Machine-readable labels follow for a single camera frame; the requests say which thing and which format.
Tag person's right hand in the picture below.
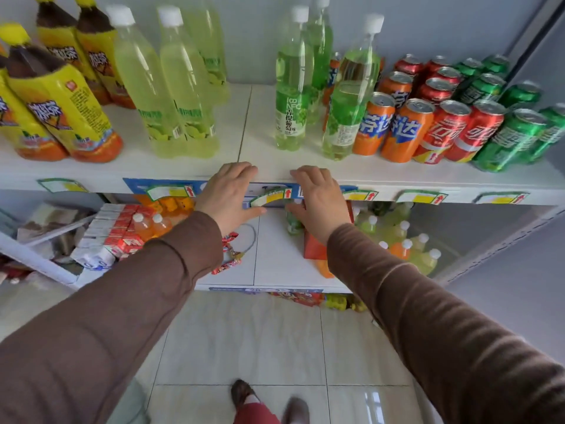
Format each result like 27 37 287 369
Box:
286 166 352 246

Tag person's left hand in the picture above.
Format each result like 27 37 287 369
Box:
195 162 267 237

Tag person's left forearm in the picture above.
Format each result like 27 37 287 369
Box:
0 211 224 424

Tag person's right forearm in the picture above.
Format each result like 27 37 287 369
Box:
327 223 565 424

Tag small green bottle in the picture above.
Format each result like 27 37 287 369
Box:
286 198 305 236

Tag white shelf unit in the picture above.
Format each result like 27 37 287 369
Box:
0 84 565 294

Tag red box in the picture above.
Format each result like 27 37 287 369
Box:
303 200 355 261

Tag red candy packets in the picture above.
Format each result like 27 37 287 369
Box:
211 231 245 276

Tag small orange juice bottle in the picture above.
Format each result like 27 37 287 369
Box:
132 213 154 242
151 213 174 238

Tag orange soda can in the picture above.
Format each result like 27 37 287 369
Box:
322 52 342 107
353 92 396 156
380 99 436 164
377 71 414 108

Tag green grape drink bottle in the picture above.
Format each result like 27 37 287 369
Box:
306 0 334 125
322 13 385 161
275 5 314 152

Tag red snack packets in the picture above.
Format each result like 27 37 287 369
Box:
269 291 325 308

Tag row of shelf price tags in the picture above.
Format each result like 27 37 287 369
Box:
37 178 529 208

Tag pale yellow drink bottle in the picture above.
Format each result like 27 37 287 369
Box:
106 4 187 159
181 0 230 106
157 5 220 159

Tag group of small pale bottles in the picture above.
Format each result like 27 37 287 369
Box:
352 202 442 277

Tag yellow snack packet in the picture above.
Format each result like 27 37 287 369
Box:
323 294 368 313

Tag stack of red white cartons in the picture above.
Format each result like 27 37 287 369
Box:
70 203 147 271

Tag group of red soda cans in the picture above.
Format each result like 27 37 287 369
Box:
394 54 506 165

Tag yellow iced tea bottle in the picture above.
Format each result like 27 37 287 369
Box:
0 23 124 164
34 0 111 106
0 44 68 162
73 0 136 110

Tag pile of cardboard and paper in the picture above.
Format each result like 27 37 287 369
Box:
0 203 95 283

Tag group of green soda cans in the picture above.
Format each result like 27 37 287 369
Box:
454 54 565 173

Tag person's left shoe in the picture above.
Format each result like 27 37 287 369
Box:
230 379 262 412

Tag person's shoe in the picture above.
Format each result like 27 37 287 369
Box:
230 379 262 412
282 397 310 424

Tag person's right shoe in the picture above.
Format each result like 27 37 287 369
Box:
282 397 310 424

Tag person's red trousers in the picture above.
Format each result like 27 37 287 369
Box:
233 402 282 424

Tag white rail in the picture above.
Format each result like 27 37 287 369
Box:
0 213 97 288

